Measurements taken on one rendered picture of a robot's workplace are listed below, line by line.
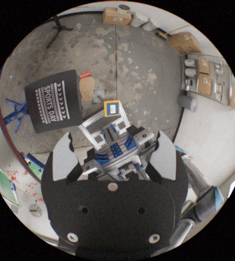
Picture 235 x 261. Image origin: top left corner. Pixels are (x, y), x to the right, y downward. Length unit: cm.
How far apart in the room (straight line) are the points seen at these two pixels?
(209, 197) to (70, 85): 100
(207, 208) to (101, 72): 189
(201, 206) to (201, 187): 10
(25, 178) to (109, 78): 165
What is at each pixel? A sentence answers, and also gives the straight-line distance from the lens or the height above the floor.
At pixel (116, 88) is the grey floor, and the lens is 168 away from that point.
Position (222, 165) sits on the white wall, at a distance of 345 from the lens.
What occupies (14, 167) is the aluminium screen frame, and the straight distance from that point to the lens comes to 16.
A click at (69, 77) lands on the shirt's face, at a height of 95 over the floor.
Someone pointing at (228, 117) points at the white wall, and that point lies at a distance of 308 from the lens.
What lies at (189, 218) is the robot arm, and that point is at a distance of 49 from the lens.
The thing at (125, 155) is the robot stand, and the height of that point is 115.
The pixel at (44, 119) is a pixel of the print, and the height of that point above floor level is 95.
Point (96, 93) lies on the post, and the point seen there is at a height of 1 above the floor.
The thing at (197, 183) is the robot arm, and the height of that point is 167.
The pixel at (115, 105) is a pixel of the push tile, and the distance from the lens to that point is 67.
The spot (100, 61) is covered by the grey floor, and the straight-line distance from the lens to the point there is 169.
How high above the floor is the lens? 160
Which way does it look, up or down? 55 degrees down
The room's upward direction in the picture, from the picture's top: 148 degrees clockwise
